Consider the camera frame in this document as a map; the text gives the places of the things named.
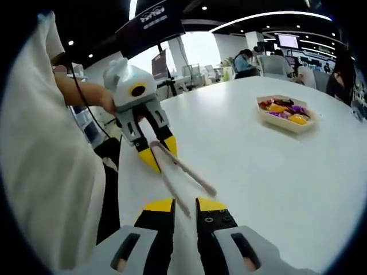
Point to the thin ceiling light strip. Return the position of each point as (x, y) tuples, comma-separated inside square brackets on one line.
[(286, 13)]

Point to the person's cream shirt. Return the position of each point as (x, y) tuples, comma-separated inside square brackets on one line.
[(43, 172)]

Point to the white office chair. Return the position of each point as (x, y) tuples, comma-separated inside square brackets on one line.
[(273, 67)]

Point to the pink food tongs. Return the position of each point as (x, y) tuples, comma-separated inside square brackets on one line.
[(183, 177)]

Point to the white square column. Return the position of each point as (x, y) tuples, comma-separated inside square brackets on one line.
[(253, 41)]

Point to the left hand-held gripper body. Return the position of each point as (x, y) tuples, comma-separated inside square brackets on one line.
[(129, 88)]

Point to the hanging bright monitor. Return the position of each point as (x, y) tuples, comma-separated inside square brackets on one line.
[(289, 41)]

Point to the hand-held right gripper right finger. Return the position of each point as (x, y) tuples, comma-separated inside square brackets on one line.
[(229, 246)]

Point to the purple gold food packet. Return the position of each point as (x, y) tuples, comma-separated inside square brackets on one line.
[(278, 114)]

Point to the black tripod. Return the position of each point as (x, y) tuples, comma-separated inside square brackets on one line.
[(170, 83)]

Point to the cream hexagonal container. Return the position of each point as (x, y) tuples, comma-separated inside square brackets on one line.
[(286, 123)]

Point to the black display screen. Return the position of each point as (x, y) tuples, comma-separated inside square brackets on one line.
[(152, 25)]

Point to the wide ceiling light strip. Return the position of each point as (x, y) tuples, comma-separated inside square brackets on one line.
[(132, 8)]

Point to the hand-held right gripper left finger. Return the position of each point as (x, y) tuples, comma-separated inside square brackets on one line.
[(137, 246)]

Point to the grey monitor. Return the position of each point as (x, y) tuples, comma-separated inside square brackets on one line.
[(159, 67)]

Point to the person's left hand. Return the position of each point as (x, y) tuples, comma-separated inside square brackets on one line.
[(107, 101)]

